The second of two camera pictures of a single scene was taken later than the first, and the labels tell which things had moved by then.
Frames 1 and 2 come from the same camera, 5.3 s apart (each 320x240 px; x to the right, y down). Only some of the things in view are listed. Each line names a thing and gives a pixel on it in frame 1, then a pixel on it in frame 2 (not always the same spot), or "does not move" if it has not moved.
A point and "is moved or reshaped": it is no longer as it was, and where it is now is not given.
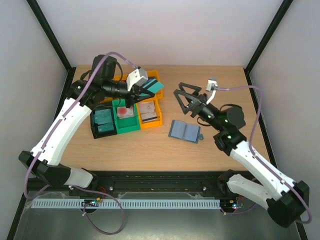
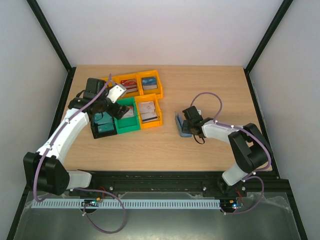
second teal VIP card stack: [105, 127] does not move
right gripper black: [197, 103] to [186, 124]
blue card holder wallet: [182, 130] is moved or reshaped
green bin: [125, 124] does not move
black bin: [95, 130] does not move
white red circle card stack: [123, 112] does not move
